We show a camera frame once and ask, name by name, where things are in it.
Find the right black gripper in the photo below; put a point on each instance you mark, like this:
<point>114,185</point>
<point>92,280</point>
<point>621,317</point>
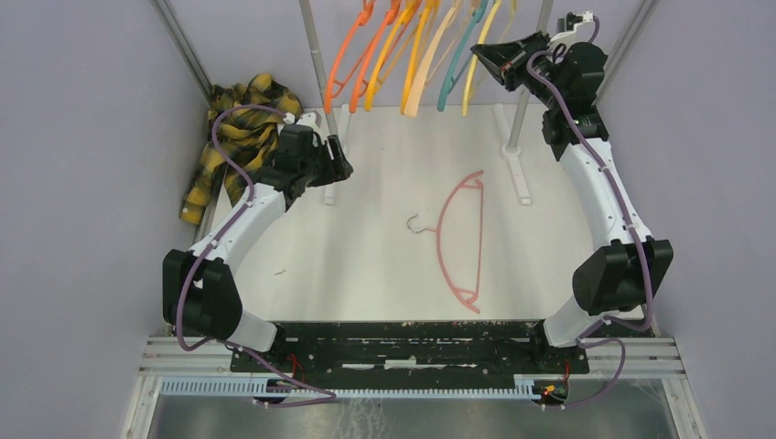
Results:
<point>506,60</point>

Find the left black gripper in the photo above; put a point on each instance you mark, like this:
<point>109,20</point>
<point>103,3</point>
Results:
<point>338,169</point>

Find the orange hanger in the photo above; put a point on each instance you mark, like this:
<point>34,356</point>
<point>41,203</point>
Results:
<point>364,84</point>
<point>338,82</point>

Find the pale yellow hanger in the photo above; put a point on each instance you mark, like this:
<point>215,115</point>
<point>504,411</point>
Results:
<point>474,79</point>

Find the amber yellow hanger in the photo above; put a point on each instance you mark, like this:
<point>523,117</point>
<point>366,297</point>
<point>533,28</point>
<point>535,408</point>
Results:
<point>394,46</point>

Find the teal hanger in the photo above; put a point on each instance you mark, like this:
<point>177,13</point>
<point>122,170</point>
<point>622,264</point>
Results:
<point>454,71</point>

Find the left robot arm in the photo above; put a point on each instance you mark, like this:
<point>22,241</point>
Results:
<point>199,292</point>

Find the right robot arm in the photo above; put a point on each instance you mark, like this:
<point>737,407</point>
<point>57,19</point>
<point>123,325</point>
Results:
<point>617,284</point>

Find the left grey rack pole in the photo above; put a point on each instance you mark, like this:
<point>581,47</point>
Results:
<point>318,65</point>

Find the grey rack pole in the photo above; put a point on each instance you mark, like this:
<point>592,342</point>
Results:
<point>512,147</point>
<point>318,65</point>

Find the yellow plaid shirt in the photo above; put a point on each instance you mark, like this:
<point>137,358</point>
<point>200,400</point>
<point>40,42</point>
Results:
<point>247,136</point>

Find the right grey rack pole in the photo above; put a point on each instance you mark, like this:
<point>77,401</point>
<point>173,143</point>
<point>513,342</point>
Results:
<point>512,147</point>

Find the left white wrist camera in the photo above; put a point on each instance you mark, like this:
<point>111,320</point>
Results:
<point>310,119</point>

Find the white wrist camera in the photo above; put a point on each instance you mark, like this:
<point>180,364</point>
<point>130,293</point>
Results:
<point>568,25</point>
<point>310,119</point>

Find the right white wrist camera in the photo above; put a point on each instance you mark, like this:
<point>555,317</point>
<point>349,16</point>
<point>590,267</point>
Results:
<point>568,25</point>

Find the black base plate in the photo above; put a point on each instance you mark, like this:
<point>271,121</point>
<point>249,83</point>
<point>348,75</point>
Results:
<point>416,355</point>

